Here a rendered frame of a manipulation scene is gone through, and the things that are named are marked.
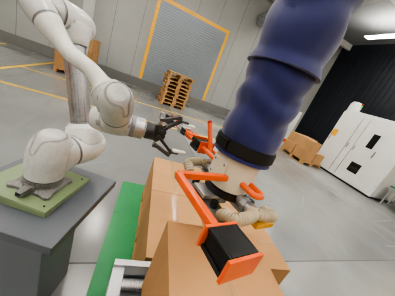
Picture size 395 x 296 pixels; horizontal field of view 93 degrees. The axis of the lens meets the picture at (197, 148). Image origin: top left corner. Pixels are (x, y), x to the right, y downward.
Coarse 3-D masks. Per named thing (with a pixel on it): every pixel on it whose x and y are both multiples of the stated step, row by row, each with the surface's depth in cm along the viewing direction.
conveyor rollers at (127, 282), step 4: (124, 280) 87; (128, 280) 87; (132, 280) 88; (136, 280) 88; (140, 280) 89; (124, 284) 85; (128, 284) 86; (132, 284) 87; (136, 284) 87; (140, 284) 88; (124, 288) 85; (128, 288) 86; (132, 288) 86; (136, 288) 87; (140, 288) 87
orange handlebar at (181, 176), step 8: (192, 136) 97; (208, 152) 83; (216, 152) 86; (176, 176) 54; (184, 176) 54; (192, 176) 57; (200, 176) 59; (208, 176) 61; (216, 176) 62; (224, 176) 64; (184, 184) 50; (240, 184) 65; (184, 192) 50; (192, 192) 47; (248, 192) 62; (256, 192) 64; (192, 200) 46; (200, 200) 45; (200, 208) 43; (208, 208) 44; (200, 216) 42; (208, 216) 41
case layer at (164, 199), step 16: (160, 160) 205; (160, 176) 177; (144, 192) 208; (160, 192) 155; (176, 192) 163; (144, 208) 166; (160, 208) 138; (176, 208) 144; (192, 208) 151; (144, 224) 139; (160, 224) 125; (192, 224) 135; (144, 240) 120; (256, 240) 145; (144, 256) 105; (272, 256) 135; (272, 272) 127; (288, 272) 130
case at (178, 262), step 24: (168, 240) 66; (192, 240) 70; (168, 264) 58; (192, 264) 61; (264, 264) 72; (144, 288) 81; (168, 288) 52; (192, 288) 54; (216, 288) 57; (240, 288) 59; (264, 288) 62
